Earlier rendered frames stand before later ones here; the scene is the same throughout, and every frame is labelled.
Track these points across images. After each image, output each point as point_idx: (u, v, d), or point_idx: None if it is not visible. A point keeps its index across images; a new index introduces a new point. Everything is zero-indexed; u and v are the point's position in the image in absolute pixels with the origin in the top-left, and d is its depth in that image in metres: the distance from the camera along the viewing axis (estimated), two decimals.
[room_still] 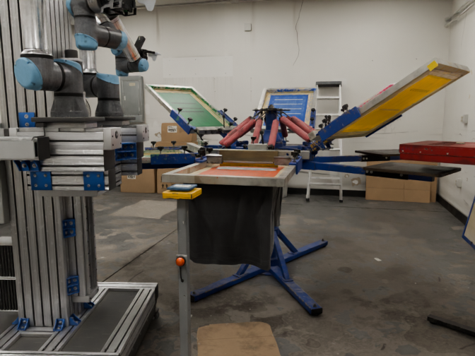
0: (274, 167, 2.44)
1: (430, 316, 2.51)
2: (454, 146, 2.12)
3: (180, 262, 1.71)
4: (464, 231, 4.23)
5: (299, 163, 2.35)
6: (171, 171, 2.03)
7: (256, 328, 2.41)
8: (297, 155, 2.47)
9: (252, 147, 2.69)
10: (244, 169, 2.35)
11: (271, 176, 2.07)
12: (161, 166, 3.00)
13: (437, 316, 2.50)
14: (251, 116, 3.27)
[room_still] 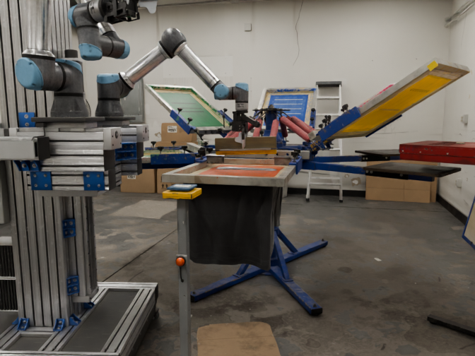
0: (274, 167, 2.44)
1: (430, 316, 2.51)
2: (454, 146, 2.12)
3: (180, 262, 1.71)
4: (464, 231, 4.23)
5: (299, 163, 2.35)
6: (171, 171, 2.03)
7: (256, 328, 2.41)
8: (297, 155, 2.47)
9: None
10: (244, 169, 2.35)
11: (271, 176, 2.07)
12: (161, 166, 3.00)
13: (437, 316, 2.50)
14: (251, 116, 3.27)
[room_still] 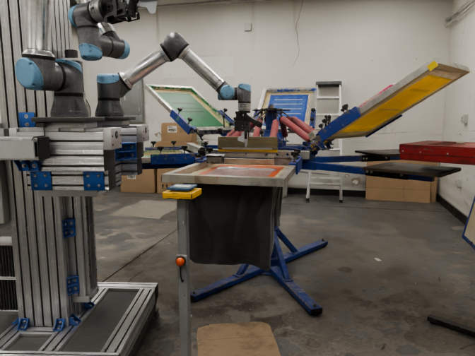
0: (274, 167, 2.44)
1: (430, 316, 2.51)
2: (454, 146, 2.12)
3: (180, 262, 1.71)
4: (464, 231, 4.23)
5: (299, 163, 2.35)
6: (171, 171, 2.03)
7: (256, 328, 2.41)
8: (297, 155, 2.47)
9: None
10: (244, 169, 2.35)
11: (271, 176, 2.07)
12: (161, 166, 3.00)
13: (437, 316, 2.50)
14: (251, 116, 3.27)
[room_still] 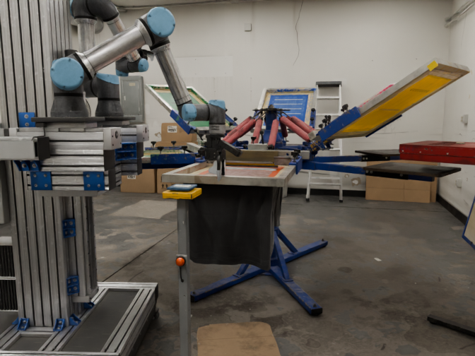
0: (274, 167, 2.44)
1: (430, 316, 2.51)
2: (454, 146, 2.12)
3: (180, 262, 1.71)
4: (464, 231, 4.23)
5: (299, 163, 2.35)
6: (171, 171, 2.03)
7: (256, 328, 2.41)
8: (297, 155, 2.47)
9: (252, 147, 2.69)
10: (244, 169, 2.35)
11: (271, 176, 2.07)
12: (161, 166, 3.00)
13: (437, 316, 2.50)
14: (251, 116, 3.27)
